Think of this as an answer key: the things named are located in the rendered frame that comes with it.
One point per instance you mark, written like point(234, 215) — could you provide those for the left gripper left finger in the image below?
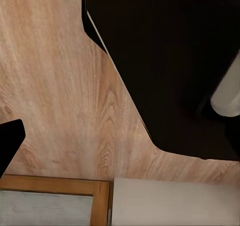
point(12, 134)

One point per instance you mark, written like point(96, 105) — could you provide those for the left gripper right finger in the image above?
point(232, 134)

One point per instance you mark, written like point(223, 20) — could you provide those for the door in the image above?
point(51, 201)

